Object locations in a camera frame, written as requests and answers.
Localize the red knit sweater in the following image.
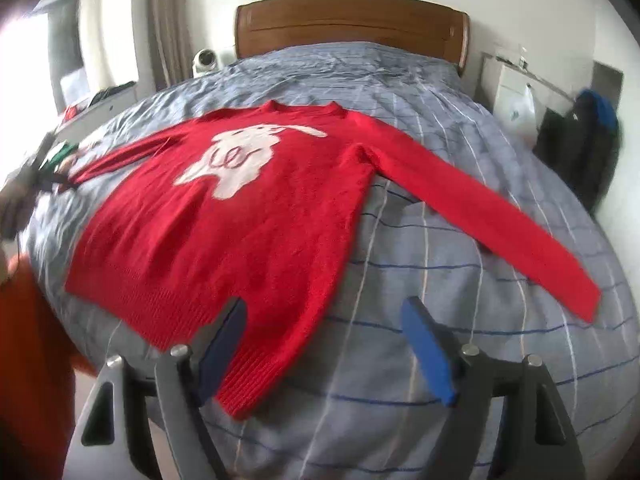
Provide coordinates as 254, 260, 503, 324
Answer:
65, 101, 600, 418

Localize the green and pink clothes pile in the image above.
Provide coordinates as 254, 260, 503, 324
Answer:
42, 141, 98, 177

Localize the white window drawer bench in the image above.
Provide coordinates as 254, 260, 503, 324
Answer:
56, 84, 138, 143

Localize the blue plaid bed cover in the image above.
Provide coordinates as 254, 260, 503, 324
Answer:
24, 40, 640, 480

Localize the beige curtain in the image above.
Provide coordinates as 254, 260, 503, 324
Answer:
149, 0, 193, 90

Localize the small white fan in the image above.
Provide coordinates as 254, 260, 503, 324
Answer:
192, 49, 218, 78

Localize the black and blue jacket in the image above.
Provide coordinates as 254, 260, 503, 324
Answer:
534, 89, 620, 214

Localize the white plastic bag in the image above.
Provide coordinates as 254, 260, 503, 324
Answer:
506, 84, 537, 136

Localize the white bedside cabinet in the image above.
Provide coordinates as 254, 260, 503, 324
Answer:
475, 52, 573, 146

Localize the brown wooden headboard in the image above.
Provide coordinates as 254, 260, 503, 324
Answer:
234, 0, 470, 74

